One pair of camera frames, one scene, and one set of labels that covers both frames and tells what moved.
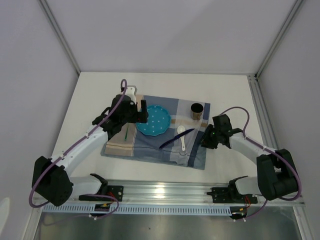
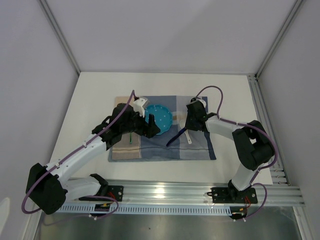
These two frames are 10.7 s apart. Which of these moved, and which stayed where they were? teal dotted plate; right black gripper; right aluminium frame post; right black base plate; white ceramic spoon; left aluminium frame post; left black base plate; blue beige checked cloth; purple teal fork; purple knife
Moved: blue beige checked cloth; purple knife; purple teal fork; white ceramic spoon; right black gripper
Stayed: right aluminium frame post; teal dotted plate; left black base plate; left aluminium frame post; right black base plate
